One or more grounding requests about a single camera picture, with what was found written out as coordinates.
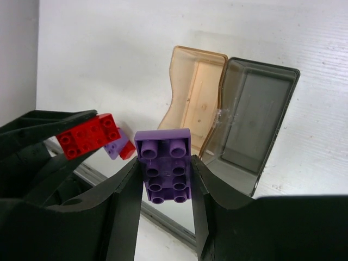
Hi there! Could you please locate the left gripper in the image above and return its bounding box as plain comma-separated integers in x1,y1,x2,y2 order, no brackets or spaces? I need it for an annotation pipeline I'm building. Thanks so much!
1,110,97,207

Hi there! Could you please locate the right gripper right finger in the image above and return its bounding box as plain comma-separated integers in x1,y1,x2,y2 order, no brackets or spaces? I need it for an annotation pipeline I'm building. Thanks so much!
191,156,347,260

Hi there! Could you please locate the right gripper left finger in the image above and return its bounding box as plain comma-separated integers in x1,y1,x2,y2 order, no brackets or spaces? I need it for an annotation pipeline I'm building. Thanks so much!
0,159,144,261

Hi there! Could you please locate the red lego stack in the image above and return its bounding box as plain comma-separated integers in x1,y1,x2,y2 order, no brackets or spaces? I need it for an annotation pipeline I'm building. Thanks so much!
119,141,136,160
56,113,121,160

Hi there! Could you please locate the purple lego stack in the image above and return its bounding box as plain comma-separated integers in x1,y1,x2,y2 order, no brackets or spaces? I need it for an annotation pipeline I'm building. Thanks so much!
134,128,191,204
103,128,129,160

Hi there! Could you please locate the grey transparent container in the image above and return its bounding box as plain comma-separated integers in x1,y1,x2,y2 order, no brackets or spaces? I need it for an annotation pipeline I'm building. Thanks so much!
200,57,301,196

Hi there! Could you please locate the amber transparent container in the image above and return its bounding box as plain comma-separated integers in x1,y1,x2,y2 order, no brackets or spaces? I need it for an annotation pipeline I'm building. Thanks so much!
158,46,228,157

